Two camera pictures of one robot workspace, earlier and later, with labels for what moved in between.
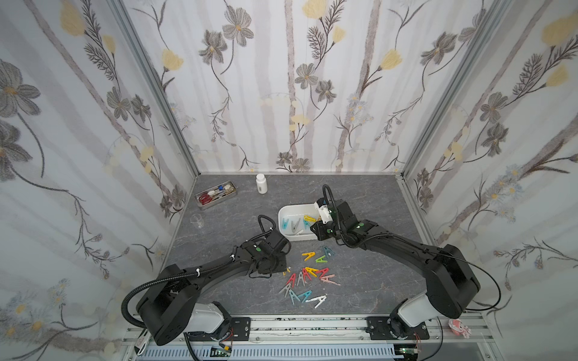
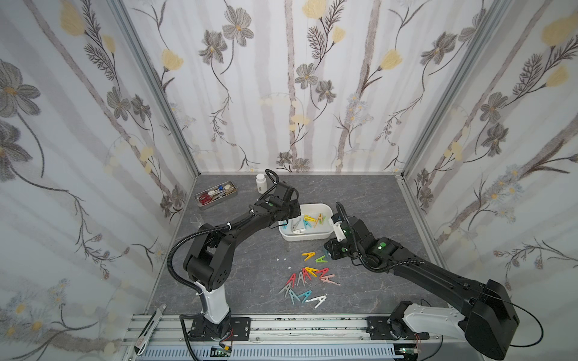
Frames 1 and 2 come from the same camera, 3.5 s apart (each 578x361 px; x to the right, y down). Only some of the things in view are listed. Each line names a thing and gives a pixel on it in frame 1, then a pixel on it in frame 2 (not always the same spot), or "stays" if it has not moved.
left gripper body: [278, 264] to [291, 210]
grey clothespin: [287, 287] stays
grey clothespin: [300, 277] stays
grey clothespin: [296, 226] stays
